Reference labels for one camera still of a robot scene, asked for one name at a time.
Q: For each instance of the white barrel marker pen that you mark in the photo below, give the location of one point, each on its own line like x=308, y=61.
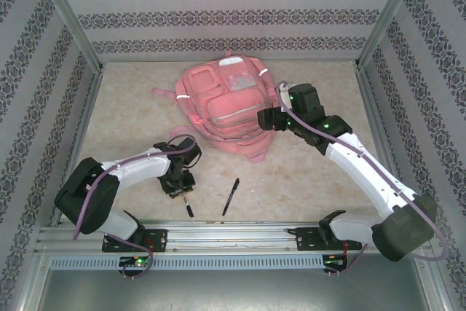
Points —
x=188, y=207

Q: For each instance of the black marker pen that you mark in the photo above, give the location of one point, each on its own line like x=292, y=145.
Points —
x=231, y=197

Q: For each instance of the pink student backpack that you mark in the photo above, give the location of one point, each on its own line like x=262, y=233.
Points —
x=225, y=107

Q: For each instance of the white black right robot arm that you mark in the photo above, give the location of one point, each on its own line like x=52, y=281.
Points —
x=364, y=169

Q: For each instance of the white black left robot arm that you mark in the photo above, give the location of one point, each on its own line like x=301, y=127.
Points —
x=145, y=165

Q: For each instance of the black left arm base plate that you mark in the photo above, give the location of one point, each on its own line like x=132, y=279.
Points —
x=160, y=240

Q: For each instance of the aluminium side rail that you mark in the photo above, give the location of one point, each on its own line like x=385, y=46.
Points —
x=382, y=125
x=78, y=125

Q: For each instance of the aluminium mounting rail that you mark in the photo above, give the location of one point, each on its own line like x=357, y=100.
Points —
x=233, y=238

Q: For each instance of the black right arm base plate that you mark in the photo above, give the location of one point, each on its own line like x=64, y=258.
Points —
x=307, y=238

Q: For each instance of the aluminium frame post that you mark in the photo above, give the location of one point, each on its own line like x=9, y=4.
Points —
x=69, y=16
x=389, y=16

